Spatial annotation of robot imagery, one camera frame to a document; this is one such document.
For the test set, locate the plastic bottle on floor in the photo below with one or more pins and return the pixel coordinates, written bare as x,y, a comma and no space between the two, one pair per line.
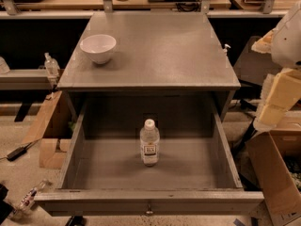
27,201

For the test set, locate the clear bottle on left bench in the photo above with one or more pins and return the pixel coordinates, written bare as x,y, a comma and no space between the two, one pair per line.
51,65

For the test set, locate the dark folding chair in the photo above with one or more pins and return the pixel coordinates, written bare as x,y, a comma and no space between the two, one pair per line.
251,69

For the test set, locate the brown cardboard box right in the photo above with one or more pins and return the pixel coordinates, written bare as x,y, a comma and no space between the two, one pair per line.
267,152

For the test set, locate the black power adapter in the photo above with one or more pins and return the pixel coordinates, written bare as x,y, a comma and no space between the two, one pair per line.
16,153

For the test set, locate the clear plastic water bottle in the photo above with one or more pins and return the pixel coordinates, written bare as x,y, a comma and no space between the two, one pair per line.
149,143

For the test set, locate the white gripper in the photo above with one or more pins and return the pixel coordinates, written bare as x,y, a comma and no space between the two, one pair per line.
287,44

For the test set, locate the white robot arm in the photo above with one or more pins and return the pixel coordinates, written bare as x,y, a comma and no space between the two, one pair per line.
286,41

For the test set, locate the open grey top drawer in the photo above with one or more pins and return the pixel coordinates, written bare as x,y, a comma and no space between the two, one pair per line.
103,173

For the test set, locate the small white pump bottle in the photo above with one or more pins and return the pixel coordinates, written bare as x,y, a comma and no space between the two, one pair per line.
226,48

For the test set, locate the white ceramic bowl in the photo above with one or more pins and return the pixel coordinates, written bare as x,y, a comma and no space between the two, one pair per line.
98,48

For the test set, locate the cardboard pieces left floor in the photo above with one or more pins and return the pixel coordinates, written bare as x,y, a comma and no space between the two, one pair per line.
51,129

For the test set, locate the grey wooden cabinet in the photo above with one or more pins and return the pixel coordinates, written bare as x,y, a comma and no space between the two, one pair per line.
155,50

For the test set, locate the grey bench left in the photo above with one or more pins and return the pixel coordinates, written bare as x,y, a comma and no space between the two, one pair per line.
25,87

